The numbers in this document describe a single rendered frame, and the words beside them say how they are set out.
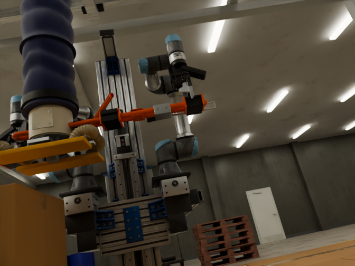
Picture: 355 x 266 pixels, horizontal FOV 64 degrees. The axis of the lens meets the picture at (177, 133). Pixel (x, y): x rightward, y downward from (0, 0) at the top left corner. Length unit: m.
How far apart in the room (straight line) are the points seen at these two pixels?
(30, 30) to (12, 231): 0.85
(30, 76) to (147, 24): 2.45
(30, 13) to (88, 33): 2.18
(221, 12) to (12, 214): 3.23
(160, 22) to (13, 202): 2.94
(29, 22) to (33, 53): 0.16
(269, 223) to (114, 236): 11.64
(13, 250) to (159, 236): 0.80
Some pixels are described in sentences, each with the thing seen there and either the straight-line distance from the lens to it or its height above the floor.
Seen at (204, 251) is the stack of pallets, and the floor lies 0.38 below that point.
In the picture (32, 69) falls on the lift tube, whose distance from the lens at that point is 1.35.
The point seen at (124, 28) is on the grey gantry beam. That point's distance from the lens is 3.62.
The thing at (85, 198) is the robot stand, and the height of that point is 0.97.
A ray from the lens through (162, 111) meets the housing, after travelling 1.18.
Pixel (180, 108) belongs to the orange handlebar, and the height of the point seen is 1.20.
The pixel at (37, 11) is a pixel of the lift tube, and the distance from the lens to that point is 1.50.
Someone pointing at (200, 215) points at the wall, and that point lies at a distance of 12.30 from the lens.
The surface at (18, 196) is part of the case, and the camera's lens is 1.05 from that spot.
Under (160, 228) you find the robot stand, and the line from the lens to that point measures 1.61.
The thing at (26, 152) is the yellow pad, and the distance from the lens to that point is 1.15.
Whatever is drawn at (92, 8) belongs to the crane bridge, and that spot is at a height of 2.95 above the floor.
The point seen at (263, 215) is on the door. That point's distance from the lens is 12.98.
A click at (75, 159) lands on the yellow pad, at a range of 1.26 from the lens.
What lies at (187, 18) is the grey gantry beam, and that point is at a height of 3.11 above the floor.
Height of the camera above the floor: 0.67
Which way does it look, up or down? 21 degrees up
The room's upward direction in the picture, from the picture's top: 12 degrees counter-clockwise
